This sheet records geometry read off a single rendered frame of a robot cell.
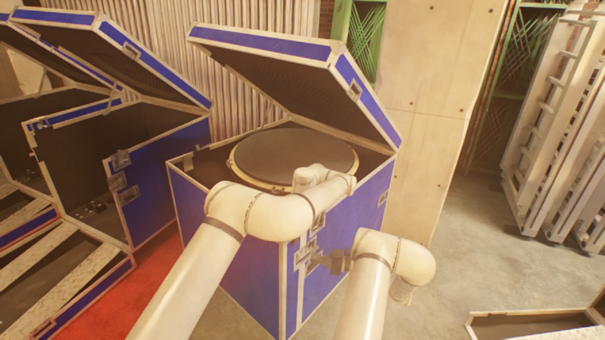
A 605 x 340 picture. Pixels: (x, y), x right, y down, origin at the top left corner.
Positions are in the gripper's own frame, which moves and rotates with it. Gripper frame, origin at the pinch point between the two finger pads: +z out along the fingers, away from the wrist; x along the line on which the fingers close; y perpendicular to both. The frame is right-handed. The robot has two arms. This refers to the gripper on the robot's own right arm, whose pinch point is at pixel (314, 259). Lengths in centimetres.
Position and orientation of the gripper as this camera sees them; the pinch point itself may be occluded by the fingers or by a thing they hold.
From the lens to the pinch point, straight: 153.0
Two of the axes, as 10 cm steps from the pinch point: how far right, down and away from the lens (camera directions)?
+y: -1.6, 4.5, -8.8
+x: -0.4, 8.9, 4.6
